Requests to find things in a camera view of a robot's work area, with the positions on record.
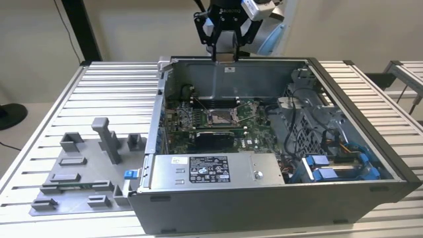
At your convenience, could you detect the black round stand base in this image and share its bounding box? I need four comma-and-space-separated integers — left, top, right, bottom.
0, 103, 28, 131

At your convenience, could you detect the silver power supply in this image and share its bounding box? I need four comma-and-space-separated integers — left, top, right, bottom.
148, 153, 285, 188

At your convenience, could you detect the metal socket cover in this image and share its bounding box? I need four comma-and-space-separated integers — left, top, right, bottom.
235, 102, 263, 121

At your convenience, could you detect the black power supply label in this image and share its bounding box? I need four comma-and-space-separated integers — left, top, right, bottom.
188, 156, 229, 184

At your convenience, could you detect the black graphics card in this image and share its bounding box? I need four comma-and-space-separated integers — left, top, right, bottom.
193, 130, 237, 152

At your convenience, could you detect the aluminium slat side table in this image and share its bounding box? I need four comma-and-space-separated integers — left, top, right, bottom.
383, 60, 423, 100

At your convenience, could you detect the blue white disk carrier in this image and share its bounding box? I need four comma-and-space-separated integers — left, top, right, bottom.
121, 169, 139, 198

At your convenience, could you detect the black upright post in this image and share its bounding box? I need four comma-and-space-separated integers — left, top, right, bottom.
61, 0, 104, 62

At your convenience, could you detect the CPU socket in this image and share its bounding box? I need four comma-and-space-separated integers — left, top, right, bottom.
207, 108, 237, 126

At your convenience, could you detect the black drive cable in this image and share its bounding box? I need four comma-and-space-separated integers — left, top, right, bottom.
284, 86, 335, 162

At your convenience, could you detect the black RAM slot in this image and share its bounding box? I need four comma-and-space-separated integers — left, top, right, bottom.
189, 124, 248, 131
193, 97, 239, 102
193, 100, 240, 105

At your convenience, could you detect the black floor cable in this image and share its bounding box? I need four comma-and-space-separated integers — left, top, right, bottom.
0, 140, 23, 151

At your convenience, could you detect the grey metal drive cage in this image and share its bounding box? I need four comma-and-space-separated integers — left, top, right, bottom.
267, 81, 348, 162

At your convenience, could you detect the green motherboard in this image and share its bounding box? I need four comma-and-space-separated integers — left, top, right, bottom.
160, 98, 283, 155

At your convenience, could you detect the silver white wrist camera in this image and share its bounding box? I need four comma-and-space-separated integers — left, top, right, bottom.
240, 0, 285, 22

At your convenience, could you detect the black open PC case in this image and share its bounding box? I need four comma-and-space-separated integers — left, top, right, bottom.
127, 56, 418, 235

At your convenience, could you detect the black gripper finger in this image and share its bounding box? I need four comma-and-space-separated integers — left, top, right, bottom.
231, 20, 264, 62
193, 12, 223, 62

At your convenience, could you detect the grey parts rack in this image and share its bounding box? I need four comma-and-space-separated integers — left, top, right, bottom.
28, 117, 148, 217

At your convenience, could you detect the thin wire locking lever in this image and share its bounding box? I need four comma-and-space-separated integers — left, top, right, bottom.
192, 96, 209, 112

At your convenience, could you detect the silver metal bracket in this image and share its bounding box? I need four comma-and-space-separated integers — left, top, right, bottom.
277, 97, 304, 110

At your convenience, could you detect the blue plastic disk rail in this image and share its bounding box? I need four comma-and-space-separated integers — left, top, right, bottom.
349, 145, 381, 181

